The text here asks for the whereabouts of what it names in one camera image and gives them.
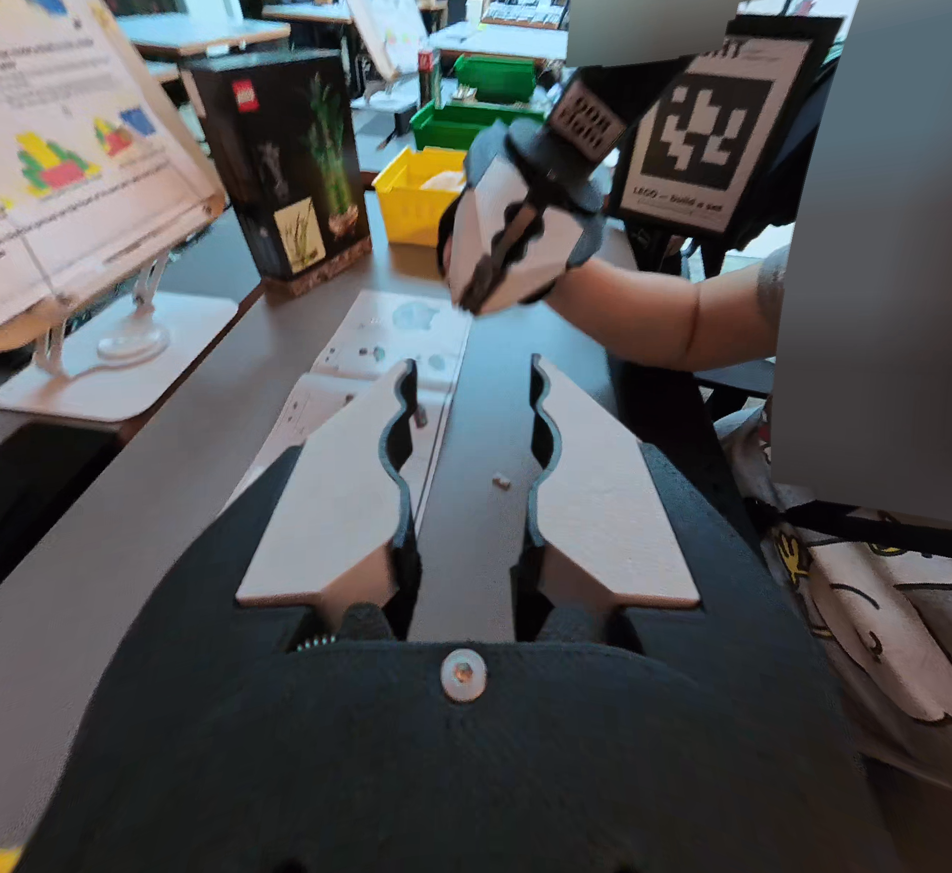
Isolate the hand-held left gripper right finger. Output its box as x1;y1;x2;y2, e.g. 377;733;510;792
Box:
513;354;702;642

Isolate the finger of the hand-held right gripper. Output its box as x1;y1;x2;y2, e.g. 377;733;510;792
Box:
446;155;536;309
475;202;586;316

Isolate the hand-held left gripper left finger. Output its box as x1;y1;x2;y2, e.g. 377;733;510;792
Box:
237;358;421;640

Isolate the instruction booklet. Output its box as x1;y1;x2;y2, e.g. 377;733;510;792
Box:
223;289;473;510

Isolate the person's right forearm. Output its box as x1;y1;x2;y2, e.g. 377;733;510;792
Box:
543;244;789;373

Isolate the grey desk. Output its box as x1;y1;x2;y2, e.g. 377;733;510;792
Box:
0;192;748;833

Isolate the green plastic bin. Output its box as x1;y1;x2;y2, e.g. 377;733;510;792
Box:
454;54;538;104
409;100;547;153

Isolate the black framed marker sign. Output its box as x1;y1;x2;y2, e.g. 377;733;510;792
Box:
610;14;845;242

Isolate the black toy set box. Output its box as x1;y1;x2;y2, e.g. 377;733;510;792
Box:
182;49;373;297

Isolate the background book stand with sheet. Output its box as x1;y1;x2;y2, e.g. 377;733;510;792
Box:
338;0;432;112

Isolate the instruction sheet on white stand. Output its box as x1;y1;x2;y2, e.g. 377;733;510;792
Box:
0;0;239;424

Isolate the wood-edged background table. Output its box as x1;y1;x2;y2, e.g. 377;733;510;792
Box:
119;12;291;59

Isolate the black body strap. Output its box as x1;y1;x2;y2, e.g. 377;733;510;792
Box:
747;497;952;554

